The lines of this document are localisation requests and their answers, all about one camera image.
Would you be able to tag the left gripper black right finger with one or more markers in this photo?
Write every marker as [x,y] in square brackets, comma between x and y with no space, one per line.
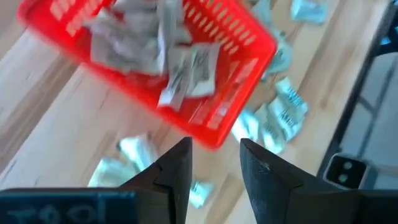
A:
[267,193]

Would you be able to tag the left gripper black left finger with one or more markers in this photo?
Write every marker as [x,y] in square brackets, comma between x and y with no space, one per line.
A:
[168,193]

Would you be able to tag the green white stevia packet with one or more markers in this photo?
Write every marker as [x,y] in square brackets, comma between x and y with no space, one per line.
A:
[140,15]
[109,172]
[245,124]
[290,99]
[138,149]
[174,84]
[270,133]
[261,9]
[200,70]
[281,57]
[309,11]
[200,193]
[124,53]

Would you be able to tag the red slotted plastic basket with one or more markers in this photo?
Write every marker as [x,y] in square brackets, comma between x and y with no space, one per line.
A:
[192,124]

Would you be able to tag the black camera in grey mount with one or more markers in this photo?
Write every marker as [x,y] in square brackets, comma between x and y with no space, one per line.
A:
[345,171]

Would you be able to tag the black aluminium table frame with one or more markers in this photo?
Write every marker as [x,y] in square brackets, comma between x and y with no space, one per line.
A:
[357,93]

